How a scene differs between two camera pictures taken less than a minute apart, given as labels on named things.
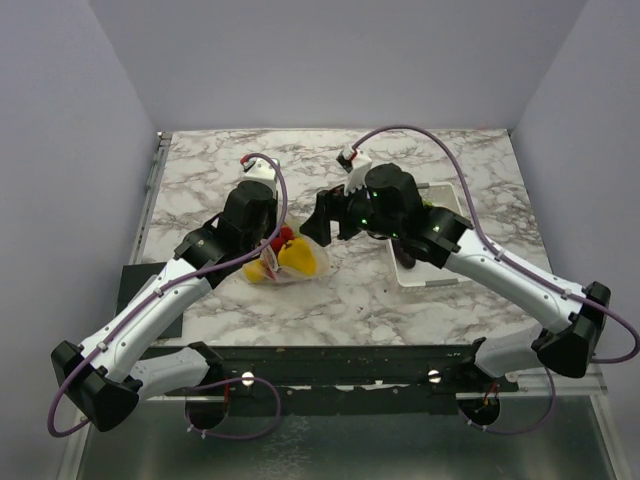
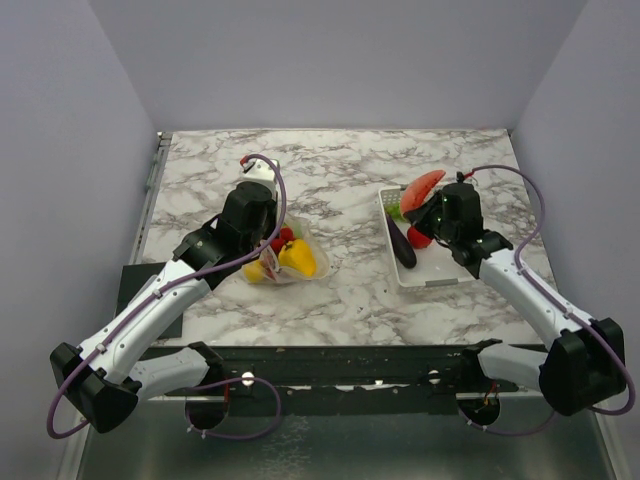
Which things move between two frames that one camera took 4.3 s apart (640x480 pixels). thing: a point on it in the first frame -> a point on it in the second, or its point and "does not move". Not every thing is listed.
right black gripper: (331, 205) -> (422, 214)
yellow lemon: (255, 271) does not move
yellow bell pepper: (296, 253) does not move
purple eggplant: (405, 259) does not move
